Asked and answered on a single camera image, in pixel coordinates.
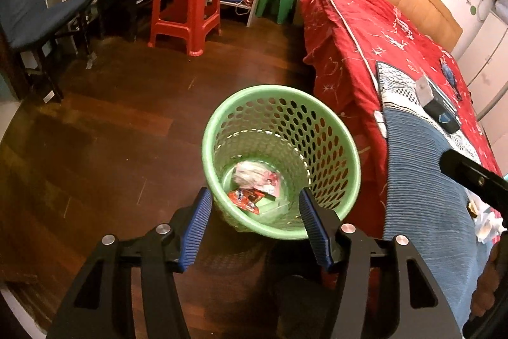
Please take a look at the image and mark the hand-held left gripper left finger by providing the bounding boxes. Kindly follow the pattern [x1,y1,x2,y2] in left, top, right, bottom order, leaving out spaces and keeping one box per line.
[45,186,213,339]

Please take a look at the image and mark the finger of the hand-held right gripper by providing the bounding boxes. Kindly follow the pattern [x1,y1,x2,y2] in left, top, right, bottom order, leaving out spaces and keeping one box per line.
[440,149,508,207]

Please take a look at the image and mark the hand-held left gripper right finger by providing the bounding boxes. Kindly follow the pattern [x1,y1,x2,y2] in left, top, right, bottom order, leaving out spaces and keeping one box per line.
[297,188,463,339]

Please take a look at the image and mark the green perforated plastic basket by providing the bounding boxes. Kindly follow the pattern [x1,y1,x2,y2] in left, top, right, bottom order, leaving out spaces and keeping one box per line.
[202,85,361,241]

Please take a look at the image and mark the white tissue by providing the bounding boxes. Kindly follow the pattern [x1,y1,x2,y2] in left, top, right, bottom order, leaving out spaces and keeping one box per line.
[474,200,506,244]

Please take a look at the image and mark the person's right hand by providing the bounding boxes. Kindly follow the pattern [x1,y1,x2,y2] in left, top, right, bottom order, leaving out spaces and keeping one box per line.
[470,247,501,320]

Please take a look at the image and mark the clear plastic wrapper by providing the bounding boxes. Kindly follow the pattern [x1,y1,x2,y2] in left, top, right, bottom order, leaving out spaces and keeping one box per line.
[258,196,295,224]

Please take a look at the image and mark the blue ribbed patterned blanket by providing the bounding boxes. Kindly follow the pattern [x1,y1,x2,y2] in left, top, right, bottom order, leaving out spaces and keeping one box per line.
[375,61,495,339]

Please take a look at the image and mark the red snack wrapper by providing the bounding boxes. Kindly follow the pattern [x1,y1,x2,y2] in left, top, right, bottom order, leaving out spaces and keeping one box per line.
[228,188,264,214]

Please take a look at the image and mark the black box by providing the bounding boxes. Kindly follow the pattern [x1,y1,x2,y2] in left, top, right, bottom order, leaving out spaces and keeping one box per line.
[423,87,462,133]

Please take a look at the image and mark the white and pink wrapper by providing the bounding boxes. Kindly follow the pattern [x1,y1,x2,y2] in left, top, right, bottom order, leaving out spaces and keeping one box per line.
[232,161,282,199]

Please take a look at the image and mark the small grey box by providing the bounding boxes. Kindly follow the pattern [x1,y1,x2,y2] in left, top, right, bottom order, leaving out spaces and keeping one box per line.
[415,76,433,105]

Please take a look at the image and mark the small blue object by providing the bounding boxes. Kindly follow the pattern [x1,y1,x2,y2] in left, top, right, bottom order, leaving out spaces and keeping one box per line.
[440,61,463,101]

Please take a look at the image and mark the white wardrobe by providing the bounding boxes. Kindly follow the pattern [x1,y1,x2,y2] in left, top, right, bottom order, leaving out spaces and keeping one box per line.
[452,3,508,121]

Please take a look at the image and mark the red embroidered bedspread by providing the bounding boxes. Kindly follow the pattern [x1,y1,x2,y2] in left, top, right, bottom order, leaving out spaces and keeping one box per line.
[299,0,503,240]

